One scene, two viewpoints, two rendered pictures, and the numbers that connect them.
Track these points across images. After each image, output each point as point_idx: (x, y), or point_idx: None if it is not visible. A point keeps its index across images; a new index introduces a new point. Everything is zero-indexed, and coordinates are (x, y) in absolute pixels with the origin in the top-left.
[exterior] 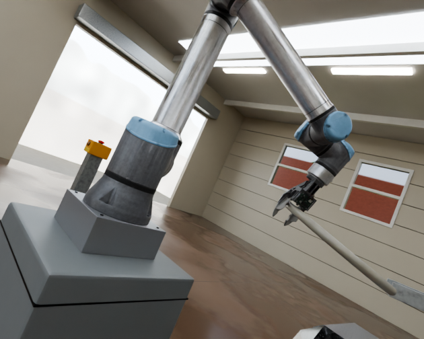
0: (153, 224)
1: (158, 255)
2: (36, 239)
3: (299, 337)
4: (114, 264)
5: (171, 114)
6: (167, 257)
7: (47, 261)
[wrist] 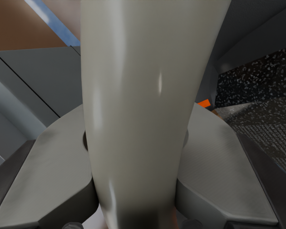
0: None
1: (37, 136)
2: None
3: None
4: None
5: None
6: (44, 130)
7: None
